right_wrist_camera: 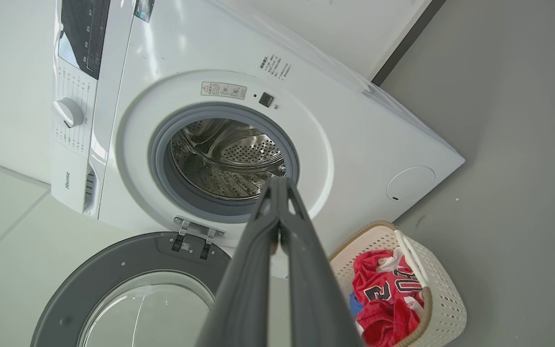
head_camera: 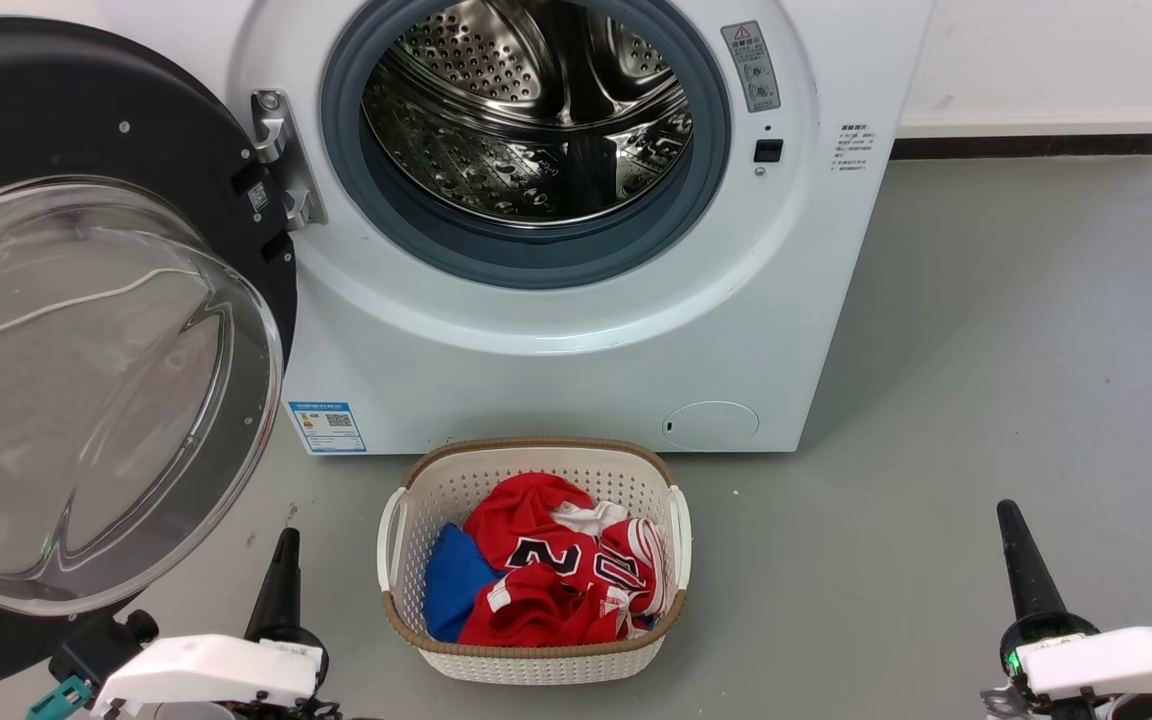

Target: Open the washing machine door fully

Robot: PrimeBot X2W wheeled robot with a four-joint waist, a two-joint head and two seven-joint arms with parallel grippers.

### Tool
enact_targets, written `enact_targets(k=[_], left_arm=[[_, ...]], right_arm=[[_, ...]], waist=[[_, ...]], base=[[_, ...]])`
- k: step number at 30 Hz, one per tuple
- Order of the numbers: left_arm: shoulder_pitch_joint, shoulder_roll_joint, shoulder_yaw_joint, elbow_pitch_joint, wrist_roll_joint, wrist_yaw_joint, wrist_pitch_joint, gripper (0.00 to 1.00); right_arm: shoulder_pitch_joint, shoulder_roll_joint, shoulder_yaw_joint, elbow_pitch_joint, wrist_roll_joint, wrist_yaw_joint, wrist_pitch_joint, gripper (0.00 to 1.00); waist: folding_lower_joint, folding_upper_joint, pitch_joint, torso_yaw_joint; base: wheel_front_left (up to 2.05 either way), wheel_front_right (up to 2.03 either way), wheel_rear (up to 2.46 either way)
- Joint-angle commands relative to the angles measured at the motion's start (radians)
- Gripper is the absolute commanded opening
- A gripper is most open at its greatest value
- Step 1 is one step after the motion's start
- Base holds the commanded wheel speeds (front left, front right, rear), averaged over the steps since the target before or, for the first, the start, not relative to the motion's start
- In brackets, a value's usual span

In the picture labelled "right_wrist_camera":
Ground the white round program dial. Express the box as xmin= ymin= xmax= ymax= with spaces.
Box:
xmin=53 ymin=98 xmax=84 ymax=129

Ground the metal door hinge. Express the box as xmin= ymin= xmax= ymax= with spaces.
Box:
xmin=172 ymin=217 xmax=225 ymax=261

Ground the red basketball jersey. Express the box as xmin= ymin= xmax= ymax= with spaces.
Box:
xmin=352 ymin=249 xmax=425 ymax=347

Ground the stainless steel washer drum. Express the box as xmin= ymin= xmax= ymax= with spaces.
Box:
xmin=171 ymin=119 xmax=287 ymax=200

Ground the blue cloth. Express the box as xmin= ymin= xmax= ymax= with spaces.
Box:
xmin=349 ymin=292 xmax=363 ymax=322

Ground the white detergent drawer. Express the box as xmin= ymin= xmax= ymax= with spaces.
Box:
xmin=51 ymin=157 xmax=101 ymax=217

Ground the dark label sticker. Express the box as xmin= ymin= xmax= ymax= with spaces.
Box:
xmin=134 ymin=0 xmax=156 ymax=23

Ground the black control display panel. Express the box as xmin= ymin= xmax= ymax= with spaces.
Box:
xmin=58 ymin=0 xmax=111 ymax=80

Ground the cream perforated laundry basket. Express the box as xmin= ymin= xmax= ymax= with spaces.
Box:
xmin=328 ymin=221 xmax=467 ymax=347

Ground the white warning sticker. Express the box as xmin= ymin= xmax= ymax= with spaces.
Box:
xmin=201 ymin=81 xmax=247 ymax=100

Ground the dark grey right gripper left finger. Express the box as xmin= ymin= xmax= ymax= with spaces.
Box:
xmin=196 ymin=177 xmax=282 ymax=347

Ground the white front-load washing machine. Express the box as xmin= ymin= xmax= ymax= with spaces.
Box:
xmin=50 ymin=0 xmax=466 ymax=280

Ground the round white filter cover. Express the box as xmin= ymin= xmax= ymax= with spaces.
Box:
xmin=386 ymin=166 xmax=436 ymax=202

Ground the dark round washer door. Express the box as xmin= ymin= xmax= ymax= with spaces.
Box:
xmin=30 ymin=231 xmax=232 ymax=347

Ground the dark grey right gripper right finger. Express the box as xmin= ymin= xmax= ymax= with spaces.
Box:
xmin=277 ymin=177 xmax=366 ymax=347

